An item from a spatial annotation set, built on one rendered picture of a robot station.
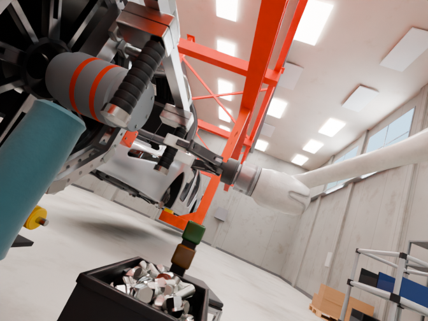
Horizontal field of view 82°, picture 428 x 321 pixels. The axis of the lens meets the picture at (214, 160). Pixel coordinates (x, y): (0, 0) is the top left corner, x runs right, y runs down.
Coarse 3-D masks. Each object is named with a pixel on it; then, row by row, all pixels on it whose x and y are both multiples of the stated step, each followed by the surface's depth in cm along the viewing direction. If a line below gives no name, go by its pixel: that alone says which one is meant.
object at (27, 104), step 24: (48, 0) 53; (72, 0) 70; (96, 0) 65; (24, 24) 50; (48, 24) 55; (72, 24) 78; (96, 24) 74; (0, 48) 49; (24, 48) 53; (48, 48) 62; (72, 48) 83; (24, 72) 54; (24, 96) 57; (48, 96) 64; (96, 120) 83; (0, 144) 56
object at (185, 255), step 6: (180, 246) 49; (186, 246) 49; (174, 252) 49; (180, 252) 48; (186, 252) 48; (192, 252) 48; (174, 258) 48; (180, 258) 48; (186, 258) 48; (192, 258) 48; (180, 264) 48; (186, 264) 48
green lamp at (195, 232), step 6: (192, 222) 50; (186, 228) 50; (192, 228) 50; (198, 228) 50; (204, 228) 50; (186, 234) 49; (192, 234) 49; (198, 234) 49; (186, 240) 50; (192, 240) 49; (198, 240) 49
